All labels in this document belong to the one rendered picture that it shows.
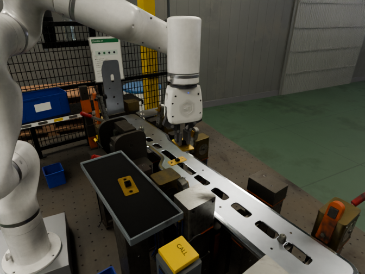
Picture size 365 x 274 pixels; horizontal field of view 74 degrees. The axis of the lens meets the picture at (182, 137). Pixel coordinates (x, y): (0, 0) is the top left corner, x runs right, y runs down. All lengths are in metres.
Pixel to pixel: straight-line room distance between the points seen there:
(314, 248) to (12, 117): 0.90
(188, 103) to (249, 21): 4.37
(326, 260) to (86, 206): 1.07
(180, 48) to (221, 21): 4.01
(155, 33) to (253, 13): 4.35
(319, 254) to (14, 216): 0.90
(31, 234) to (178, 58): 0.74
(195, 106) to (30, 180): 0.60
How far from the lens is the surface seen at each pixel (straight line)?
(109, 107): 1.67
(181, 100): 0.65
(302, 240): 0.84
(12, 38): 0.73
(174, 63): 0.63
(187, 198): 0.73
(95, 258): 1.16
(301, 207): 1.44
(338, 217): 0.84
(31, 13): 0.72
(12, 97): 0.77
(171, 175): 0.87
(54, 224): 1.22
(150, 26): 0.70
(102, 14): 0.63
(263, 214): 0.88
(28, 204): 0.95
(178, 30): 0.62
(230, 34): 4.74
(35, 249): 1.05
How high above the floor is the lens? 1.58
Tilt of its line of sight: 26 degrees down
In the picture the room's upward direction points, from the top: straight up
